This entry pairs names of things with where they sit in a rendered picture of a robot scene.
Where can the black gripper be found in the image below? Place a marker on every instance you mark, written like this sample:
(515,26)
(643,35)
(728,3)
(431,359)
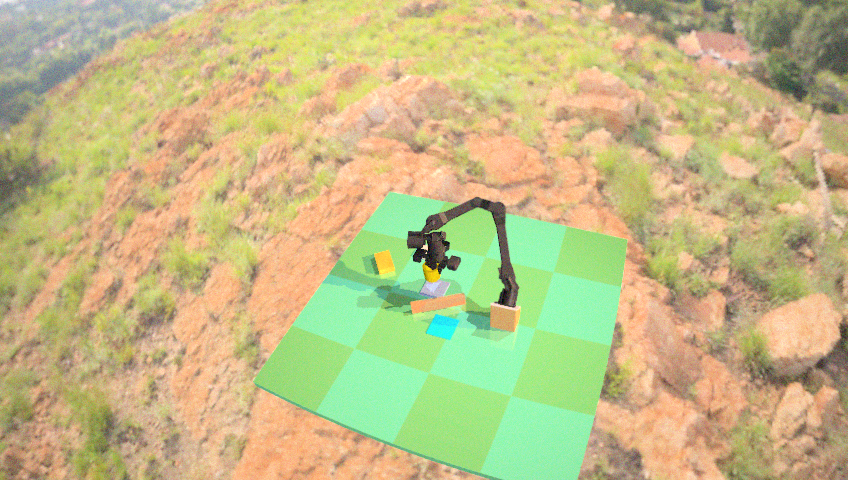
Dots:
(434,257)

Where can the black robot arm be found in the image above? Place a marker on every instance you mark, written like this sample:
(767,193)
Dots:
(417,239)

